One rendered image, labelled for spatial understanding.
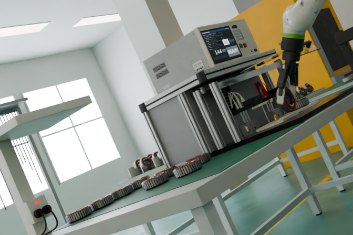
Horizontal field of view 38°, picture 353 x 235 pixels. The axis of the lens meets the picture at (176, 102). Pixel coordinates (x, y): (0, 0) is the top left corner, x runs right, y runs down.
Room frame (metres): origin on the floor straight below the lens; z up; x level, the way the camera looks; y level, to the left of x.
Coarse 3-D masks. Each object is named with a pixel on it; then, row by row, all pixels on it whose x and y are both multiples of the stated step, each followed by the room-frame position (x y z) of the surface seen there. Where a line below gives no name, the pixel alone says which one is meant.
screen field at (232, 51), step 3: (228, 48) 2.48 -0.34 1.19; (231, 48) 2.50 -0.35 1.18; (234, 48) 2.52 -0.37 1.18; (237, 48) 2.54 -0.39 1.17; (228, 51) 2.47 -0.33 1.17; (231, 51) 2.49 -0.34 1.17; (234, 51) 2.51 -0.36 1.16; (237, 51) 2.53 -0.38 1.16; (231, 54) 2.48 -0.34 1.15; (234, 54) 2.50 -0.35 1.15; (237, 54) 2.52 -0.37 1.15
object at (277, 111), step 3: (276, 108) 2.62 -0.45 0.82; (270, 111) 2.57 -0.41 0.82; (273, 111) 2.57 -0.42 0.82; (276, 111) 2.59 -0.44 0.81; (279, 111) 2.61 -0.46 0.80; (267, 114) 2.58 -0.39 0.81; (270, 114) 2.58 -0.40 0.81; (273, 114) 2.56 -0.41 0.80; (276, 114) 2.58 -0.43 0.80; (279, 114) 2.60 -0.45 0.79; (282, 114) 2.62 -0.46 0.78; (270, 117) 2.58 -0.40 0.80; (279, 117) 2.59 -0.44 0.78; (270, 120) 2.58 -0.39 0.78; (273, 120) 2.57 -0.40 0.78
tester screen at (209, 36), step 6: (216, 30) 2.46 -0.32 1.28; (222, 30) 2.49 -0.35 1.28; (228, 30) 2.53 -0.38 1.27; (204, 36) 2.37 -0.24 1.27; (210, 36) 2.40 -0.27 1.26; (216, 36) 2.44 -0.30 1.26; (222, 36) 2.48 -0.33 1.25; (228, 36) 2.51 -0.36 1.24; (210, 42) 2.39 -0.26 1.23; (216, 42) 2.42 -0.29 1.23; (222, 42) 2.46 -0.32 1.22; (210, 48) 2.37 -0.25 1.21; (216, 48) 2.41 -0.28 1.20; (222, 48) 2.44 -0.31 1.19; (222, 54) 2.43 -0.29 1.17; (228, 54) 2.46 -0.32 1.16; (240, 54) 2.54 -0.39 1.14; (216, 60) 2.38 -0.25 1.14
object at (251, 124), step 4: (252, 120) 2.42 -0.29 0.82; (244, 124) 2.39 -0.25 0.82; (248, 124) 2.38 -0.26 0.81; (252, 124) 2.40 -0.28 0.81; (256, 124) 2.42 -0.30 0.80; (244, 128) 2.40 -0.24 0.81; (248, 128) 2.38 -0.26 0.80; (252, 128) 2.39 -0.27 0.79; (256, 128) 2.41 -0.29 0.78; (244, 132) 2.40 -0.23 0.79; (248, 132) 2.39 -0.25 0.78; (252, 132) 2.38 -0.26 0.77
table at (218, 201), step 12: (336, 132) 5.32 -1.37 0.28; (144, 168) 3.97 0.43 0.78; (156, 168) 3.86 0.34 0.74; (264, 168) 5.63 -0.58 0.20; (132, 180) 4.05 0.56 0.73; (252, 180) 5.34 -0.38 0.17; (216, 204) 3.65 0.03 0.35; (228, 216) 3.66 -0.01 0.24; (144, 228) 4.16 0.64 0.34; (180, 228) 4.39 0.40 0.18; (228, 228) 3.65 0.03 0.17
